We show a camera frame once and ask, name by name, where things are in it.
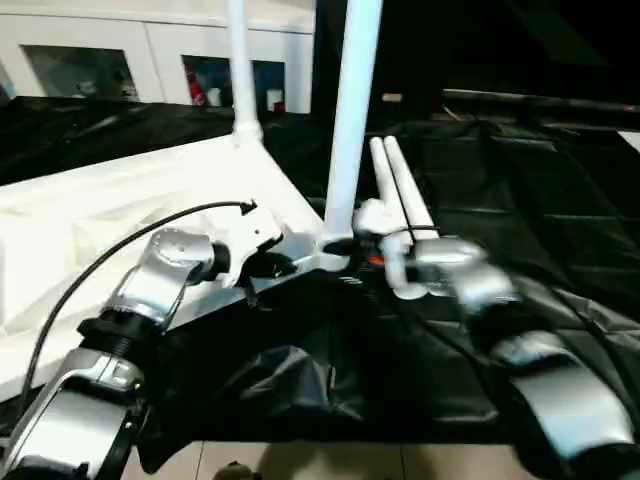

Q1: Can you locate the white plastic table top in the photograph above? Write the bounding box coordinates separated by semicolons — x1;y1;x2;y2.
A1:
0;135;353;401

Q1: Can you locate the black mat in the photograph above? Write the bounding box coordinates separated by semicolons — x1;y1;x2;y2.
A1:
0;95;640;471

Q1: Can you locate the white cabinet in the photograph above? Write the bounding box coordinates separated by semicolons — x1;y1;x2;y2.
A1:
0;0;319;113

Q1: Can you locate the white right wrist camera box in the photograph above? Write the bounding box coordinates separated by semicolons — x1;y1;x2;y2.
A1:
352;198;413;271

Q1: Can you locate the silver metal rail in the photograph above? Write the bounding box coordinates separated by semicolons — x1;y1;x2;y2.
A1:
442;88;640;113

